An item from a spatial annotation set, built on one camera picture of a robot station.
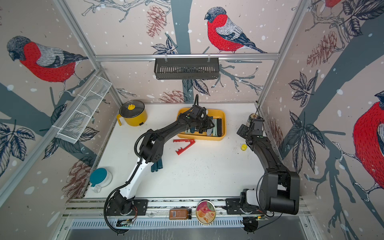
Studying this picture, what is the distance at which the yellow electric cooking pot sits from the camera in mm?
1016

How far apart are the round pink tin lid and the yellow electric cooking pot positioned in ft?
2.22

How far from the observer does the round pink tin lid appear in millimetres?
684
